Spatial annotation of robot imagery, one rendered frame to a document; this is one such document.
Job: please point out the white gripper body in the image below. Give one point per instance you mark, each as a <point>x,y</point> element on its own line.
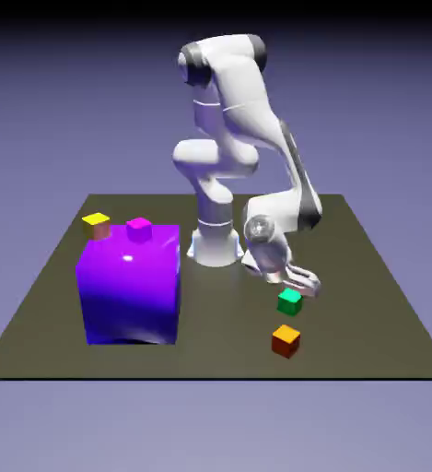
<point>303,279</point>

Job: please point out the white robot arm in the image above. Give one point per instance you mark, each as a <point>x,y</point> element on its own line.
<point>237,121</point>

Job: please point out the small green cube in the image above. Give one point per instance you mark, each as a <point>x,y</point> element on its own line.
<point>289,302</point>

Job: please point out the small orange cube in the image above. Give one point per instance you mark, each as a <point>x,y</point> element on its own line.
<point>285,341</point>

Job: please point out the small magenta cube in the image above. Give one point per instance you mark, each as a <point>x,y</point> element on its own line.
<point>139,229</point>

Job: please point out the small yellow cube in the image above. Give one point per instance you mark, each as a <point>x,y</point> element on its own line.
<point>97,224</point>

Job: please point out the large purple box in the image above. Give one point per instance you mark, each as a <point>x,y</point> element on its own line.
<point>129,284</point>

